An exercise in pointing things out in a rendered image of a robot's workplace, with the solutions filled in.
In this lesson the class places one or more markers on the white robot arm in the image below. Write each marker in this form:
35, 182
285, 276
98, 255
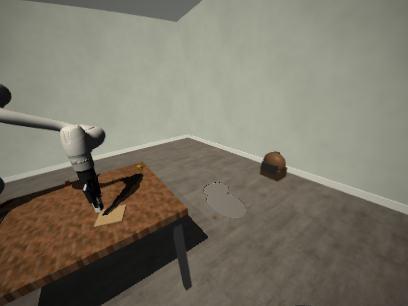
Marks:
78, 141

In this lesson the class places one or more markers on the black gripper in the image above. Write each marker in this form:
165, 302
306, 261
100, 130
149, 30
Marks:
90, 183

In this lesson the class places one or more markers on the tan square mat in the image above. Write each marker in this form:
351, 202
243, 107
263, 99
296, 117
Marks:
110, 215

